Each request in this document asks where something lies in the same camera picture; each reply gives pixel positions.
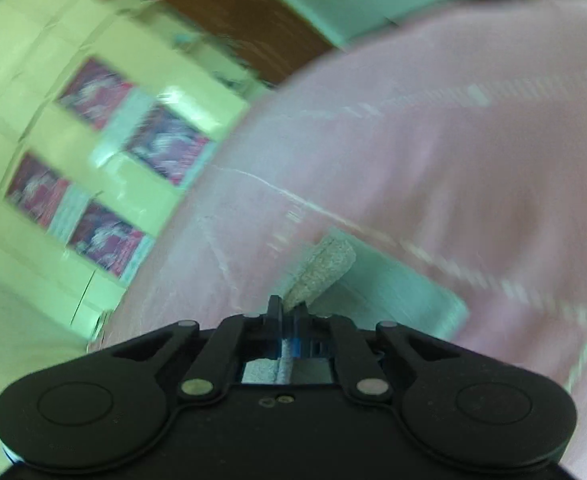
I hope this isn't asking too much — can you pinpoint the red and purple wall poster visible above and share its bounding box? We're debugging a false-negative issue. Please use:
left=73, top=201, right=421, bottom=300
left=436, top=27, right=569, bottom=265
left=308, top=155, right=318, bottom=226
left=56, top=57, right=135, bottom=131
left=4, top=152, right=71, bottom=230
left=66, top=201, right=147, bottom=279
left=124, top=104, right=212, bottom=187

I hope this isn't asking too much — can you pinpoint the pink bed sheet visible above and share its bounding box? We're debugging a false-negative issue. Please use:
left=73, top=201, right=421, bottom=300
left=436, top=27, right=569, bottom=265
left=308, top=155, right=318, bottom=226
left=90, top=0, right=587, bottom=480

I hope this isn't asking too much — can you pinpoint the brown wooden door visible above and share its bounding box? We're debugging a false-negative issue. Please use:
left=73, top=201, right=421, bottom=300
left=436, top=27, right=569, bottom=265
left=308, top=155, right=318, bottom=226
left=130, top=0, right=344, bottom=86

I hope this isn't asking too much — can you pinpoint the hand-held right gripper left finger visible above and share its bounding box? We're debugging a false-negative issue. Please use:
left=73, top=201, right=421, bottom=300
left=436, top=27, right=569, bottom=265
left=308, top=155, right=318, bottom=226
left=112, top=295, right=285, bottom=407

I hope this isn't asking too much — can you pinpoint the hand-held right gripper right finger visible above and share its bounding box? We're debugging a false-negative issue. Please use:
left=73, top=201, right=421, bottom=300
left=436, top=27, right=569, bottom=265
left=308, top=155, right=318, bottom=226
left=292, top=304, right=462, bottom=406

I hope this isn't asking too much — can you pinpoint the grey sponge piece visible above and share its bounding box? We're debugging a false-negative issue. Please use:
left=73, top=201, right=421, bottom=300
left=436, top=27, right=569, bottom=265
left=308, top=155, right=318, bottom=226
left=241, top=231, right=358, bottom=386

